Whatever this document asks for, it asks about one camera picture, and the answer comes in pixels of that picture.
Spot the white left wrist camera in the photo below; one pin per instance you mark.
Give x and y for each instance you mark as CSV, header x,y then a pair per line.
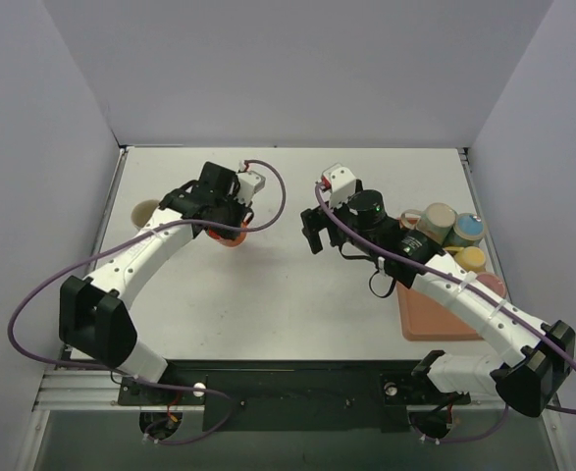
x,y
249,184

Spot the yellow mug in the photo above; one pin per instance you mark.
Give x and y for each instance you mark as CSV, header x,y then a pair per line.
x,y
471,259

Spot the blue mug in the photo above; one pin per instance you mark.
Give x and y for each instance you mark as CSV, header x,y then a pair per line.
x,y
468,230

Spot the orange mug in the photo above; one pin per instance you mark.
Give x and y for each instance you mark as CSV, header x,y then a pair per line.
x,y
228,237

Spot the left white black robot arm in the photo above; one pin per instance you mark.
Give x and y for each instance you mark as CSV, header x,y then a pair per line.
x,y
95,311

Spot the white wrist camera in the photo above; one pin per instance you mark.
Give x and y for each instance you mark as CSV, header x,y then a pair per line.
x,y
249,184
340,183

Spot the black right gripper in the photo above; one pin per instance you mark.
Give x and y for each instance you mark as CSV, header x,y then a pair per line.
x,y
321,224

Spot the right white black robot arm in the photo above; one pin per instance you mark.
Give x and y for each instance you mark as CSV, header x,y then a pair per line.
x,y
530,357

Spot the beige patterned mug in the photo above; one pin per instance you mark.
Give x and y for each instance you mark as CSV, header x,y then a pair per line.
x,y
435,222

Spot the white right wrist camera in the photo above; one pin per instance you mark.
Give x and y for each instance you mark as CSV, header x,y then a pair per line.
x,y
340,183

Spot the pink mug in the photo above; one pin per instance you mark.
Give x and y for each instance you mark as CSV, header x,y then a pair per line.
x,y
493,282

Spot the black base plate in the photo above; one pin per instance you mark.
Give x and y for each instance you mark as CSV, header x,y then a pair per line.
x,y
294,395

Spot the pink plastic tray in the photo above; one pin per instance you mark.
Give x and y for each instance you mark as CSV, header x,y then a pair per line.
x,y
423,319

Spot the aluminium rail frame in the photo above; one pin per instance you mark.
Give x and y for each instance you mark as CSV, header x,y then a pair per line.
x,y
272,299

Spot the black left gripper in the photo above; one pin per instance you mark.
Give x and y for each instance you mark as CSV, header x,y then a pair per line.
x,y
231,216

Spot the white patterned mug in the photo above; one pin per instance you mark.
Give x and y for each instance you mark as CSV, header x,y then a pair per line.
x,y
142,212

